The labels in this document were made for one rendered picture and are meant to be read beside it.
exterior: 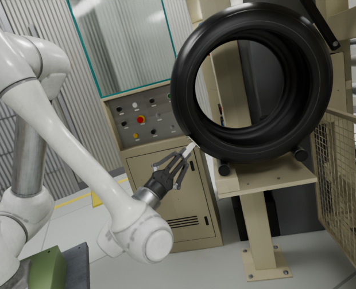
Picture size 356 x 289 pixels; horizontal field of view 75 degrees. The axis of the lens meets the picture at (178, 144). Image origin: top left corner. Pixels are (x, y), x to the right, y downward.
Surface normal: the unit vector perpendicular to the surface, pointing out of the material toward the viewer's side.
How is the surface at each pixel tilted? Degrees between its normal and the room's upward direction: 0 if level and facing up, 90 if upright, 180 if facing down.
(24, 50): 74
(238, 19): 79
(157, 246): 87
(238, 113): 90
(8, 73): 88
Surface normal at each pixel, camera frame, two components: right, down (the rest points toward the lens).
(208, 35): -0.22, 0.16
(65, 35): 0.37, 0.17
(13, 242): 0.98, -0.18
